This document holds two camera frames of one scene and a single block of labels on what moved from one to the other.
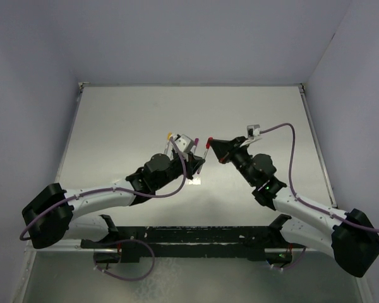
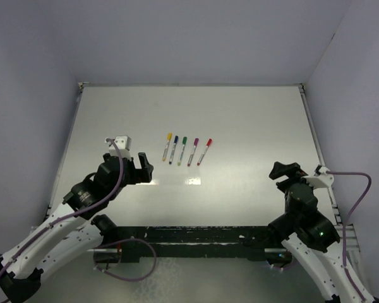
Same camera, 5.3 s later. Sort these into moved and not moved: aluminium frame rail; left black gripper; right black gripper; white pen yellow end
Moved: left black gripper; right black gripper
Not moved: aluminium frame rail; white pen yellow end
